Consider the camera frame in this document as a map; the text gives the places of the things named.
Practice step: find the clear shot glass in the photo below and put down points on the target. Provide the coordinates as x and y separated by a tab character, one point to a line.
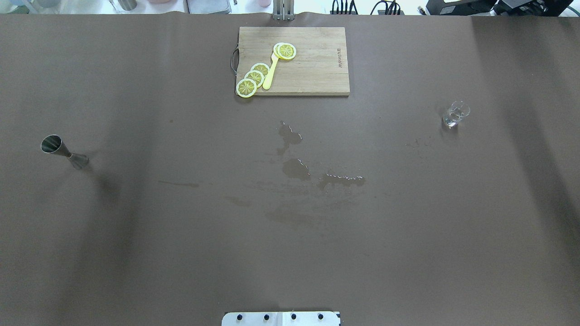
455	114

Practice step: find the steel jigger measuring cup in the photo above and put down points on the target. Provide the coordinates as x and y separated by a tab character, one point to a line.
53	144

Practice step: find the middle lemon slice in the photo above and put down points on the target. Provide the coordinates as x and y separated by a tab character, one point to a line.
256	76

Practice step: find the upper lemon slice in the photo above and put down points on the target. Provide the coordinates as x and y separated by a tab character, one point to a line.
262	68

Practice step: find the wooden cutting board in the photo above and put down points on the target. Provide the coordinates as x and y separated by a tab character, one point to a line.
320	67

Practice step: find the aluminium frame post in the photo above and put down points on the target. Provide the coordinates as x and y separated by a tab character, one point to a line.
283	10

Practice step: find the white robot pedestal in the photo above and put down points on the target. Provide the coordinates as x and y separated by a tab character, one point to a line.
289	318

